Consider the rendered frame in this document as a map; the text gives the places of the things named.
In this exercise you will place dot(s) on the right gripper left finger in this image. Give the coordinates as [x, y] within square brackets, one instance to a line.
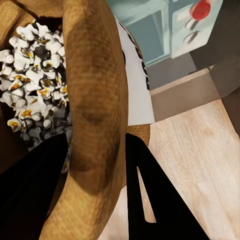
[27, 189]

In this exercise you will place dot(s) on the microwave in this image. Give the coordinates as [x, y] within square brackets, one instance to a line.
[128, 10]

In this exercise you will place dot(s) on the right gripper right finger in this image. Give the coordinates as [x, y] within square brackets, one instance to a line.
[174, 220]

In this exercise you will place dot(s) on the popcorn bag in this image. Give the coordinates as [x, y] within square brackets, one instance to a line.
[109, 96]

